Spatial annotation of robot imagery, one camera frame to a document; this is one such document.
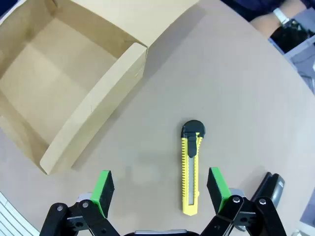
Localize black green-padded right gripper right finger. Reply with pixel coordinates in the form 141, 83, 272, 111
200, 167, 287, 236

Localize open brown cardboard box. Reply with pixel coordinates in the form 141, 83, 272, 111
0, 0, 203, 176

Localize black stapler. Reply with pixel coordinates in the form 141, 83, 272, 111
250, 172, 286, 209

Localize person's left hand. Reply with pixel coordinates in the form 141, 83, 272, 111
250, 17, 282, 38

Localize person's left forearm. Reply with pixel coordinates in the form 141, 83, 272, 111
279, 0, 305, 16

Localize person in purple jacket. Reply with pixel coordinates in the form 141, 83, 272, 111
220, 0, 305, 22

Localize yellow black utility knife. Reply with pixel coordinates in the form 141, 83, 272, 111
180, 119, 206, 217

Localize black shiny object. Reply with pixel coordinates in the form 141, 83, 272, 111
269, 21, 315, 54

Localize silver white wristwatch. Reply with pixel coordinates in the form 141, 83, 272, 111
272, 7, 290, 25

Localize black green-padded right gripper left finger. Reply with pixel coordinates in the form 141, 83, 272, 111
39, 170, 119, 236

